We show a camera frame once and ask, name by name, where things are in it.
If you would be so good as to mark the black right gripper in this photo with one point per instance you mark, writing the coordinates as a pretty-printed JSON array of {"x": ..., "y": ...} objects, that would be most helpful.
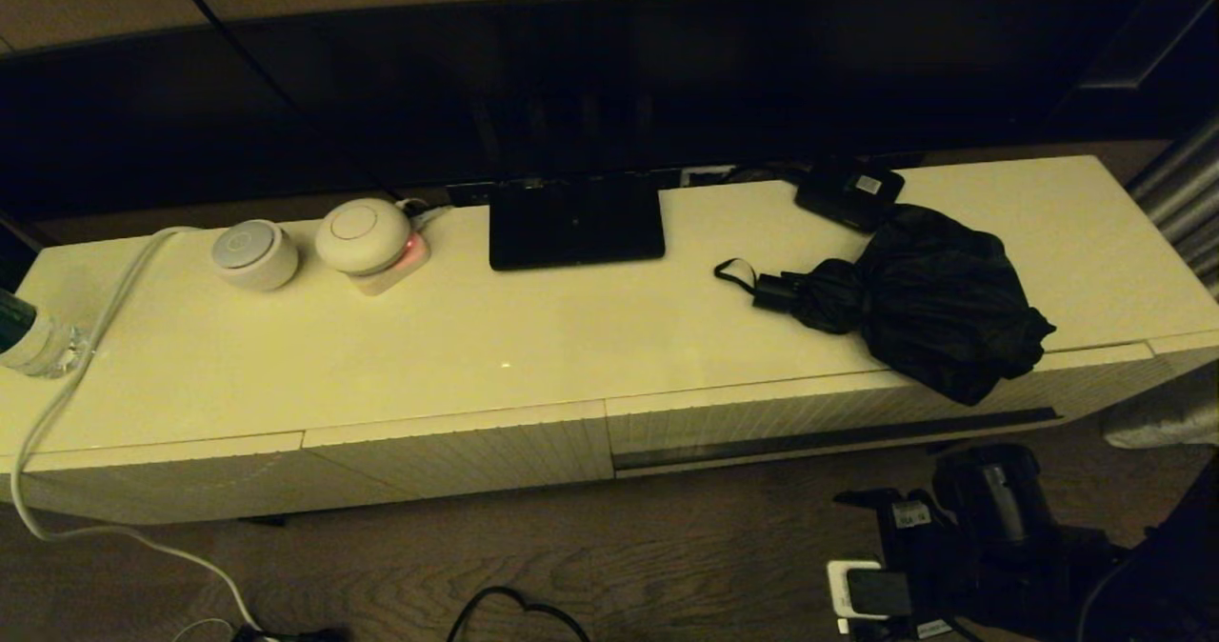
[{"x": 929, "y": 566}]

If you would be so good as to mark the black umbrella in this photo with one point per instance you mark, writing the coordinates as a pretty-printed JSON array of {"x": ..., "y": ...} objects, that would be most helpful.
[{"x": 933, "y": 309}]

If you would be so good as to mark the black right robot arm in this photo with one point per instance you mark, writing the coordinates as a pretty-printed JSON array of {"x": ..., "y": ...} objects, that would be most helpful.
[{"x": 1009, "y": 547}]

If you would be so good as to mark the white fluted cabinet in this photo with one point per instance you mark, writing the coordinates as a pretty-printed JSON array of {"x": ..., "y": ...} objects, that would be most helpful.
[{"x": 571, "y": 337}]

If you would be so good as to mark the white sheer curtain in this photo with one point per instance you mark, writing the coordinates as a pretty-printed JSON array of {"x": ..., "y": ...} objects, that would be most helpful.
[{"x": 1167, "y": 413}]

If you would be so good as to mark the white ribbed cabinet front panel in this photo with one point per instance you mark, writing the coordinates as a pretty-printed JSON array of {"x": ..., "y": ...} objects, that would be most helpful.
[
  {"x": 152, "y": 485},
  {"x": 457, "y": 456},
  {"x": 1190, "y": 351}
]

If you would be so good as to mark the black set-top box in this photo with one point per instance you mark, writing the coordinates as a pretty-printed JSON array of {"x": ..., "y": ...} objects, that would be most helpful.
[{"x": 848, "y": 199}]

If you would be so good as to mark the grey pleated curtain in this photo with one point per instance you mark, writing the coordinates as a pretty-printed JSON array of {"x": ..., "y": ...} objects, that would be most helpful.
[{"x": 1186, "y": 204}]

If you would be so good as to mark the black flat television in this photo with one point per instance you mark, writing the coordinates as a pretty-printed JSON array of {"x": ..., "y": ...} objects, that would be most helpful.
[{"x": 571, "y": 80}]

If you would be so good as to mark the white power strip red light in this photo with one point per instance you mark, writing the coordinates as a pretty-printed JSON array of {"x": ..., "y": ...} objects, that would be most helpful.
[{"x": 395, "y": 275}]

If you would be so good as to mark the white dome shaped device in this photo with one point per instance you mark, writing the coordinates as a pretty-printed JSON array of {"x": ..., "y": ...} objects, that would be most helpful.
[{"x": 362, "y": 234}]

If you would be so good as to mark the white round speaker grey top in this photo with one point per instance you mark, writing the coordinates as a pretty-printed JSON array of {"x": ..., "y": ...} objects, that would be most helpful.
[{"x": 255, "y": 256}]

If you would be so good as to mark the clear plastic water bottle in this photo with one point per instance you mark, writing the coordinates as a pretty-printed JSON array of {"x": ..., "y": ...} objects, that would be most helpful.
[{"x": 33, "y": 342}]

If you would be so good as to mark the black television base plate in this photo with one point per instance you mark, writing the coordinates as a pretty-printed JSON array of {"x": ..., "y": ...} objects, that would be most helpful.
[{"x": 576, "y": 228}]

